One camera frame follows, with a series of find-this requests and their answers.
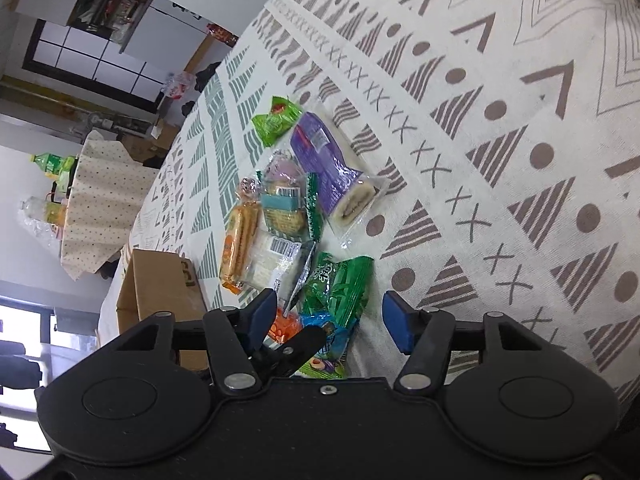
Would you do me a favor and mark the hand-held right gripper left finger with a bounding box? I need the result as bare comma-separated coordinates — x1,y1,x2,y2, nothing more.
107,287,278,393

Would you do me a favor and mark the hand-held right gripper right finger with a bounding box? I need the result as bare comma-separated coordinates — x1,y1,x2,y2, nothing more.
382,290,571,393

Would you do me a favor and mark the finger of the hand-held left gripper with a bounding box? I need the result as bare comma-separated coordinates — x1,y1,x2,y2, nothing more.
250,325,327,378

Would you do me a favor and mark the orange-red snack packet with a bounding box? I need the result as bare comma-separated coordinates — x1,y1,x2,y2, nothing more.
265,307,303,346

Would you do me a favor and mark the blue candy packet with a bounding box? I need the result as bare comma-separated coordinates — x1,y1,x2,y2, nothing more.
295,310,361,380

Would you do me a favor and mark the white barcode snack packet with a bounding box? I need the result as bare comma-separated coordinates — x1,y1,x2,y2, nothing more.
240,232,317,308

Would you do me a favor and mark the large green snack packet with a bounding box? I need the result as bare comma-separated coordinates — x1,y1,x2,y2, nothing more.
300,255,376,331

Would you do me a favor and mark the orange biscuit packet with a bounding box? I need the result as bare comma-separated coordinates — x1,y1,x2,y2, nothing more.
219,201,261,295

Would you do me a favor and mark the green-edged cracker packet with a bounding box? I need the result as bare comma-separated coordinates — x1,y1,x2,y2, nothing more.
256,170,322,238

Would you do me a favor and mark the cardboard box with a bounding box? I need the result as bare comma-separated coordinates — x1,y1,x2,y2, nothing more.
116,248,210,372

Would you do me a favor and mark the purple round pastry packet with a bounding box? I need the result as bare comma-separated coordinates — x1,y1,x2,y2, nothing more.
263,150,307,193

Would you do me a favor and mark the purple bread roll packet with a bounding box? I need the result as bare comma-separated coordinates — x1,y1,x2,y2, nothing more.
290,111,392,237

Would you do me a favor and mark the small green snack packet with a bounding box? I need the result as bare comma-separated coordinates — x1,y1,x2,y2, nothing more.
251,96,303,147

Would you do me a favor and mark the dotted cream tablecloth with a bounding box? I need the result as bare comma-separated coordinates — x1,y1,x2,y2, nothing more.
60,130,161,281

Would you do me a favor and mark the window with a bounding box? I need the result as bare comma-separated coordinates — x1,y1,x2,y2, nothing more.
0,297,101,453

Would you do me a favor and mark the clear plastic bottle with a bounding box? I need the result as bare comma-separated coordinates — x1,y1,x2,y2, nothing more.
19,196,68,230

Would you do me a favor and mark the pack of water bottles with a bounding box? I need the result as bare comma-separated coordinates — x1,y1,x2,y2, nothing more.
160,72,197,99

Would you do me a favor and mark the green drink bottle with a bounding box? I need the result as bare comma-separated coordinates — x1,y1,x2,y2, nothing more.
30,152,78,181

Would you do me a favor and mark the dark framed sliding door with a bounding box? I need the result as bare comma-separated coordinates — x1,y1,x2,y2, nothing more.
22,19,167,112

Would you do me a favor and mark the cluttered wall shelf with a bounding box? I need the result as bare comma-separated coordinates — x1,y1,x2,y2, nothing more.
67,0,156,53

